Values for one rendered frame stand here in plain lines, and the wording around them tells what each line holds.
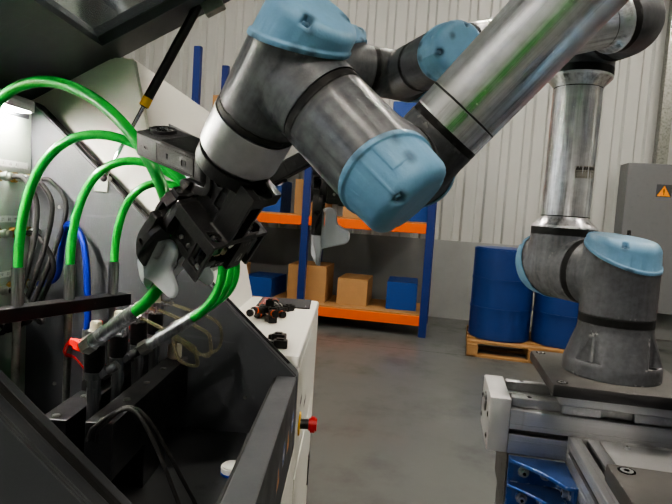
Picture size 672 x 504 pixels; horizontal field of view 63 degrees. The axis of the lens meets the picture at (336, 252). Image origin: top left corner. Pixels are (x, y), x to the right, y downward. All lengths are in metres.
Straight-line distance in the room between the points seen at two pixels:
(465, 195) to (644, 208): 2.01
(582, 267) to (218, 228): 0.66
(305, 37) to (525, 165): 6.94
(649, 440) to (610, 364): 0.13
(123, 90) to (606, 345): 0.99
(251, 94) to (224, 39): 7.68
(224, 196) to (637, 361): 0.70
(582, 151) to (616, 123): 6.50
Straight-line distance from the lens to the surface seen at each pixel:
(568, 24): 0.53
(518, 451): 1.00
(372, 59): 0.88
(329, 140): 0.41
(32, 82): 0.80
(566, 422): 0.99
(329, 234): 0.85
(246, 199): 0.49
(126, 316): 0.68
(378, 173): 0.39
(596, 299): 0.98
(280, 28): 0.43
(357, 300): 6.18
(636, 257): 0.97
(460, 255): 7.19
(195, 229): 0.53
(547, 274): 1.06
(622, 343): 0.98
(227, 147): 0.48
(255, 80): 0.45
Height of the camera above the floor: 1.28
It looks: 4 degrees down
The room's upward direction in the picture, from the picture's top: 4 degrees clockwise
